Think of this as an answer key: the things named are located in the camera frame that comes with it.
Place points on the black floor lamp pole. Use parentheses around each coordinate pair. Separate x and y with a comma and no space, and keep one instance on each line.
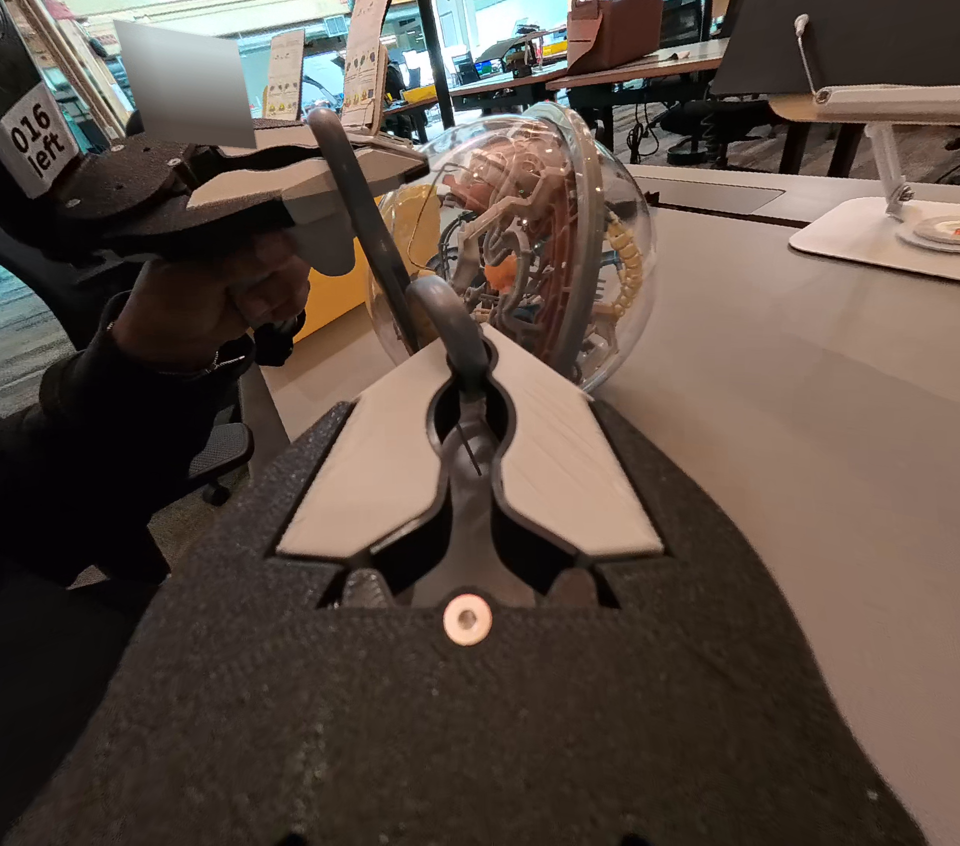
(424,13)

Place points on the brown tote bag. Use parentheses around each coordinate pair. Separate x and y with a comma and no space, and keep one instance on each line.
(619,28)

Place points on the tall cardboard instruction board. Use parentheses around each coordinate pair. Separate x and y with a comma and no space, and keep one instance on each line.
(371,35)

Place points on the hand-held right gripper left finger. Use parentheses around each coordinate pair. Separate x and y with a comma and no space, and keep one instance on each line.
(360,478)

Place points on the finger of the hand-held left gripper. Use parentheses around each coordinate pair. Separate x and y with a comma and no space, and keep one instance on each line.
(285,144)
(300,182)

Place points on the person's left forearm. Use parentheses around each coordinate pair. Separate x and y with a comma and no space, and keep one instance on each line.
(90,448)

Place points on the clear maze puzzle ball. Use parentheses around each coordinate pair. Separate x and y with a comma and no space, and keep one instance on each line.
(525,223)

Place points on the small cardboard instruction board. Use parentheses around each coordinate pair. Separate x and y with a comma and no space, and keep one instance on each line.
(285,73)

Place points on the wooden office desk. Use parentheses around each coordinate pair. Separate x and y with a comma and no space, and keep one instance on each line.
(660,59)

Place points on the yellow plastic bin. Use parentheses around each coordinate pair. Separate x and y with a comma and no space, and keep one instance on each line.
(330,306)

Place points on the person's left hand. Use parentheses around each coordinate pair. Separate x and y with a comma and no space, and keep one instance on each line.
(187,306)

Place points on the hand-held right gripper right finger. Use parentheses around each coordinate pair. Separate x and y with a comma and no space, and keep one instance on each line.
(570,478)

